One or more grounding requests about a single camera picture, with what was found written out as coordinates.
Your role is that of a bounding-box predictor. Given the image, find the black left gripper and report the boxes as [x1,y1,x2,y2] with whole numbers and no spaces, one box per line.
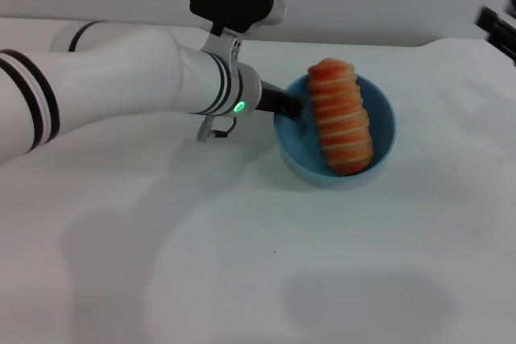
[254,80,303,122]

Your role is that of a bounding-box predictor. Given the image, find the blue bowl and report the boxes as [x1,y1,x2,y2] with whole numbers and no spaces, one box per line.
[273,73,398,190]

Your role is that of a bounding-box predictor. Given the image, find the orange striped bread loaf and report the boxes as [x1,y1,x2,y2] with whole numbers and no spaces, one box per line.
[307,57,375,177]

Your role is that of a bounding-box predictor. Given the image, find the left wrist cable with connector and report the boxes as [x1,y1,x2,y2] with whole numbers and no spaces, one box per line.
[196,115,239,143]

